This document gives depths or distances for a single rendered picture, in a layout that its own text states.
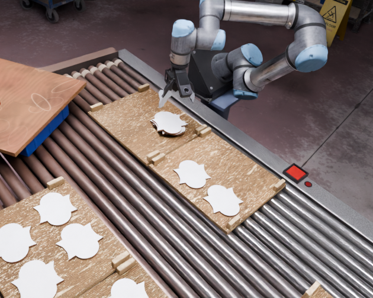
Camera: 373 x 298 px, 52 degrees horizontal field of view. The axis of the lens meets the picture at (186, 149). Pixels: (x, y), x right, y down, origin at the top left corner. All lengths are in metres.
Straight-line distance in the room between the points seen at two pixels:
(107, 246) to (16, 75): 0.91
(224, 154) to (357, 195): 1.66
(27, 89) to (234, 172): 0.92
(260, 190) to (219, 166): 0.19
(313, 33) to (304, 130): 1.99
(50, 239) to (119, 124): 0.61
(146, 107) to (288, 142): 1.74
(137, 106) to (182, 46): 0.46
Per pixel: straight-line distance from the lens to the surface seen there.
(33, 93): 1.71
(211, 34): 1.44
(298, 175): 1.61
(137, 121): 1.69
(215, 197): 1.40
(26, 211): 1.39
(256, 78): 1.75
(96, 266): 1.23
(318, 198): 1.58
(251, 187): 1.48
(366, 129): 3.77
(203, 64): 1.96
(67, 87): 1.73
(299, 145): 3.29
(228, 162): 1.56
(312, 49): 1.52
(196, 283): 1.23
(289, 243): 1.39
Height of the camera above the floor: 1.99
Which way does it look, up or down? 42 degrees down
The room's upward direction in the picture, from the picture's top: 8 degrees clockwise
